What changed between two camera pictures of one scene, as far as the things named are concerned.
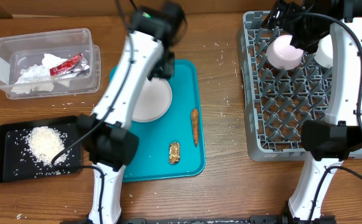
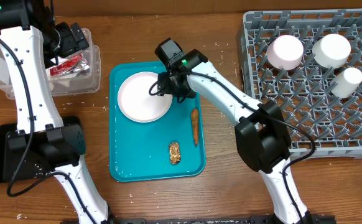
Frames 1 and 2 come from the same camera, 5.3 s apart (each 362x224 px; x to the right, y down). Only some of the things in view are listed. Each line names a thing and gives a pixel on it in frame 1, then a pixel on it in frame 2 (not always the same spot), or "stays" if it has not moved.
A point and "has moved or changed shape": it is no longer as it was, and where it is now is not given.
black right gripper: [288, 13] -> [165, 88]
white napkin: [49, 60] has moved or changed shape
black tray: [37, 149] stays
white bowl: [324, 55] stays
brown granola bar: [174, 153] stays
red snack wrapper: [73, 66] stays
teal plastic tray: [173, 145] stays
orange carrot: [194, 116] stays
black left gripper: [167, 71] -> [72, 45]
